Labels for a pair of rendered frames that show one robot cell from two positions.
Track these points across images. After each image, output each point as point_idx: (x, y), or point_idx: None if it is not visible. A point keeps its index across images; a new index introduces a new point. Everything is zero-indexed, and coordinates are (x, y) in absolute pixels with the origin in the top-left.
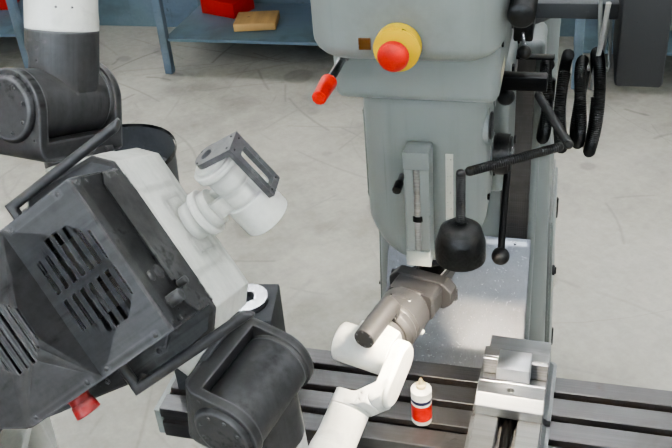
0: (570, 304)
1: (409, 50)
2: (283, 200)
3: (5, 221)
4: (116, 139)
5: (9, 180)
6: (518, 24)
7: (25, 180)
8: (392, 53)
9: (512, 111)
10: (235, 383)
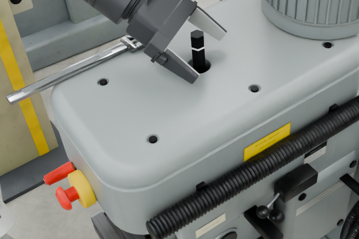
0: None
1: (80, 199)
2: (4, 229)
3: None
4: None
5: None
6: (150, 236)
7: None
8: (57, 198)
9: (318, 214)
10: None
